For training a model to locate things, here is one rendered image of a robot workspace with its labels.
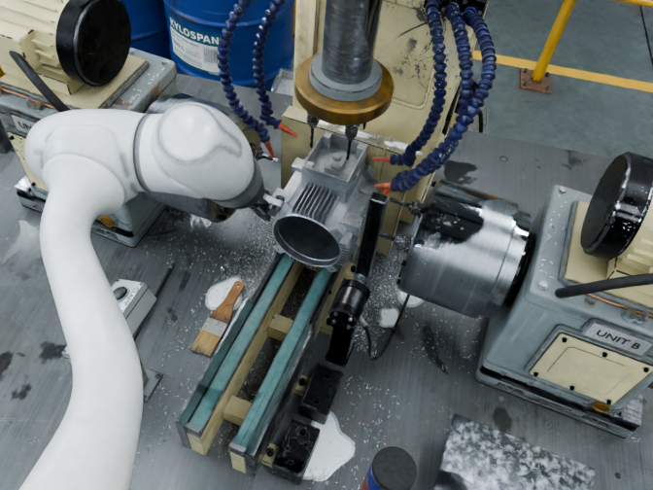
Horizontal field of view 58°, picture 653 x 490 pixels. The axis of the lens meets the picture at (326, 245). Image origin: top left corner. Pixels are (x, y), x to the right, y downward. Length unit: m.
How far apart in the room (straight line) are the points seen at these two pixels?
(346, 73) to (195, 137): 0.41
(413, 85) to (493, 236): 0.38
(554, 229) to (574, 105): 2.40
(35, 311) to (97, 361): 0.91
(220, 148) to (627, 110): 3.14
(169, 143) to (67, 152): 0.14
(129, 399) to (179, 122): 0.32
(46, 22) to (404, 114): 0.74
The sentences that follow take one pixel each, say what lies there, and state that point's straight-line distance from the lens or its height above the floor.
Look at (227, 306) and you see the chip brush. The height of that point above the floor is 0.81.
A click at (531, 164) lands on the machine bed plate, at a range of 1.86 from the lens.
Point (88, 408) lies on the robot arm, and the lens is 0.57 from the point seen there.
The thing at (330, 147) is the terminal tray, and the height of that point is 1.12.
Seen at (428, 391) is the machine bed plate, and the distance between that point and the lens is 1.35.
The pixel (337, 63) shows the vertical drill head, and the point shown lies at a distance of 1.04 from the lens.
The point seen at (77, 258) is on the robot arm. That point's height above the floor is 1.47.
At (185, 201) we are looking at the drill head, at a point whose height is 1.04.
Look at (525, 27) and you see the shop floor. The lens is 4.06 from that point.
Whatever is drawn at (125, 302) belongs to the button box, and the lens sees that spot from 1.12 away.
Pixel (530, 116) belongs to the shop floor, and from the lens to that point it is 3.38.
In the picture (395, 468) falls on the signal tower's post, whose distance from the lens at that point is 0.83.
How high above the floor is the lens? 2.00
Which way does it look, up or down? 53 degrees down
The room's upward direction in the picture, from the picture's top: 7 degrees clockwise
